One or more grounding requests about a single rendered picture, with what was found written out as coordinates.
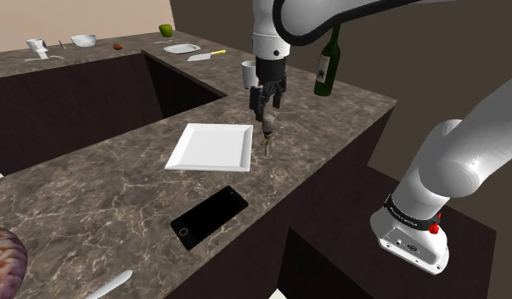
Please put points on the silver spoon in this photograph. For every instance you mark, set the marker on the silver spoon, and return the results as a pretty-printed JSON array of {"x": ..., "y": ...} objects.
[{"x": 163, "y": 41}]

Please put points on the dark robot stand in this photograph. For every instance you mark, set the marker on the dark robot stand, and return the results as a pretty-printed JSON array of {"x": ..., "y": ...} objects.
[{"x": 342, "y": 198}]

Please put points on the white square plate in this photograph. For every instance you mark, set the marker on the white square plate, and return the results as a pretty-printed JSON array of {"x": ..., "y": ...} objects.
[{"x": 214, "y": 145}]

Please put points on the white mug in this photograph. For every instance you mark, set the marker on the white mug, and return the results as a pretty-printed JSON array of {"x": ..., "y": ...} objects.
[{"x": 248, "y": 74}]

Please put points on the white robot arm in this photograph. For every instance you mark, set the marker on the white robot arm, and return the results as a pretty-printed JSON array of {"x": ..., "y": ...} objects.
[{"x": 446, "y": 165}]

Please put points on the small dark knife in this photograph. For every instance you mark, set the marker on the small dark knife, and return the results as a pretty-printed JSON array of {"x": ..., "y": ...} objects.
[{"x": 62, "y": 44}]

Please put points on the grey brown corkscrew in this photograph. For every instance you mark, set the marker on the grey brown corkscrew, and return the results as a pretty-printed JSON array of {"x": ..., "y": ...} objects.
[{"x": 267, "y": 126}]

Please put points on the green wine bottle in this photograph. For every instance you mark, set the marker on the green wine bottle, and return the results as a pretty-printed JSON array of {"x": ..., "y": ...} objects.
[{"x": 326, "y": 70}]

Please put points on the purple cabbage half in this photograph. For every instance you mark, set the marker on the purple cabbage half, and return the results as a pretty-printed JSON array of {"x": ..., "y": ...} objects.
[{"x": 5, "y": 265}]

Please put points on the white bowl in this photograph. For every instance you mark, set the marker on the white bowl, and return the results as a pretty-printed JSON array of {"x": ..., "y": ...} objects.
[{"x": 83, "y": 40}]

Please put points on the white ladle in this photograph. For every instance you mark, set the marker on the white ladle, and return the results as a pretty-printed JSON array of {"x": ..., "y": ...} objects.
[{"x": 42, "y": 58}]

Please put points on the white oval plate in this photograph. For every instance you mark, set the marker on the white oval plate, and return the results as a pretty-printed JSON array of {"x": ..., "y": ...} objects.
[{"x": 182, "y": 48}]

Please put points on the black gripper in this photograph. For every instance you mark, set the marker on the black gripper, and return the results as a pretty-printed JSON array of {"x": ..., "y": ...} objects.
[{"x": 271, "y": 70}]

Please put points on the red tomato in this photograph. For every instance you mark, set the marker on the red tomato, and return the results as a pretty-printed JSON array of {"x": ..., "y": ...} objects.
[{"x": 117, "y": 46}]

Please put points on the green bell pepper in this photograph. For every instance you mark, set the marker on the green bell pepper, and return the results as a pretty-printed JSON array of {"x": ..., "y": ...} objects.
[{"x": 165, "y": 30}]

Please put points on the black phone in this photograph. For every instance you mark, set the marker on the black phone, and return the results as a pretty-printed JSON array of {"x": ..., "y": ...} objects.
[{"x": 209, "y": 217}]

